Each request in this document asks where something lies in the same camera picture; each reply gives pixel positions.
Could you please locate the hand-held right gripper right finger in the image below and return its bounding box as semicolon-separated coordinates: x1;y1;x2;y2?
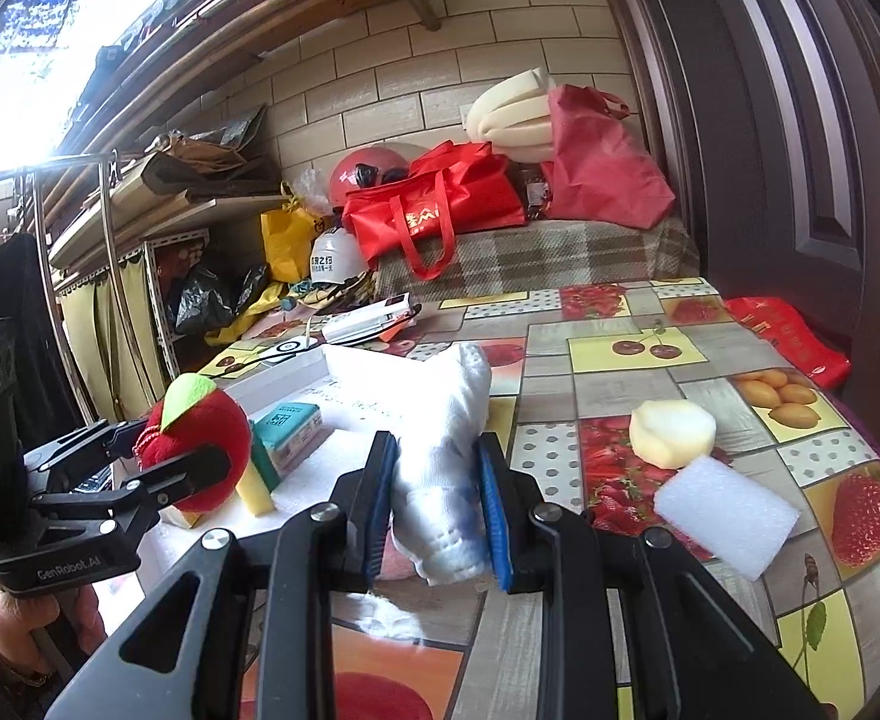
476;431;853;720

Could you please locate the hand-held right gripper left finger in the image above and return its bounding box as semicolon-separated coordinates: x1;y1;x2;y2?
42;430;402;720

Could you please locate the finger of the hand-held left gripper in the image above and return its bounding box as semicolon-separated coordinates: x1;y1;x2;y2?
23;416;150;479
33;446;232;542

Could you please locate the red apple plush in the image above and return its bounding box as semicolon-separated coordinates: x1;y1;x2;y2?
140;375;253;515

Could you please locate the white cloth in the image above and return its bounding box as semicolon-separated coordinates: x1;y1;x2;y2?
380;341;495;590

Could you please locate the white box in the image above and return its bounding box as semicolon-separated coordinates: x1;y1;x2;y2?
95;345;441;642

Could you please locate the pale yellow round sponge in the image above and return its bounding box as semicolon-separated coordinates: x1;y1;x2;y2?
629;399;718;470

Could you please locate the white foam block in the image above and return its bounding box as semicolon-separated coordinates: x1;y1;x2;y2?
653;454;801;582

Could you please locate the person's left hand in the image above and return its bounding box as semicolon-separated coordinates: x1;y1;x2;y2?
0;585;107;661

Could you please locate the green and yellow sponge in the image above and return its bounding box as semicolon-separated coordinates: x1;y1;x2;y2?
233;427;283;518

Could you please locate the teal packaged sponge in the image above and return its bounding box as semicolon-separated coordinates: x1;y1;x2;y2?
252;401;328;477

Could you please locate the yellow shelf curtain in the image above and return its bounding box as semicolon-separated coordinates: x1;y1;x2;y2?
57;247;171;421

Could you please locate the black hanging garment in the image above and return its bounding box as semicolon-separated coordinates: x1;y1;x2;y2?
0;232;81;428

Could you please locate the black plastic bag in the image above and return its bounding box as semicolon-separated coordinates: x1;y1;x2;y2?
170;255;272;335

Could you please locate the white flat carton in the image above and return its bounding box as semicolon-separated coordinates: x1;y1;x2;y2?
320;298;422;346

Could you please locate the chrome clothes rack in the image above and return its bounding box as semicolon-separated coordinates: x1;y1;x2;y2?
0;154;178;421

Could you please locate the fruit print tablecloth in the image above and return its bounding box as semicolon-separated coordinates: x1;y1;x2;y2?
207;277;880;720

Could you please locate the white helmet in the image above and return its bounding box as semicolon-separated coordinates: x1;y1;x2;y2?
311;229;372;287

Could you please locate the yellow bag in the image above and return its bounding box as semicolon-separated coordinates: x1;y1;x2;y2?
260;195;328;284

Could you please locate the plaid blanket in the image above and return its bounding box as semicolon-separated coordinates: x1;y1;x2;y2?
372;217;703;301

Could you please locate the red tote bag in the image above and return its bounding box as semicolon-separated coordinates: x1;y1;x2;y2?
341;139;528;282

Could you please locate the stack of cardboard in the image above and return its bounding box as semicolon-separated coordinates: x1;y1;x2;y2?
140;105;276;200

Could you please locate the red helmet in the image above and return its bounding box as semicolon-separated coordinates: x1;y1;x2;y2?
327;142;430;215

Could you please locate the red printed plastic bag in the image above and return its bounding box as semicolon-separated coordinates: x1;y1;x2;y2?
723;296;853;391

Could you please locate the plain red bag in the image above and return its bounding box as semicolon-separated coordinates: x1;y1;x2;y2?
540;84;677;230

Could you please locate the cream foam roll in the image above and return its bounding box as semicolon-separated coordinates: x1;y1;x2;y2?
465;66;561;164

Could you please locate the metal door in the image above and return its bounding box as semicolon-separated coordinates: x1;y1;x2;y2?
597;0;880;466

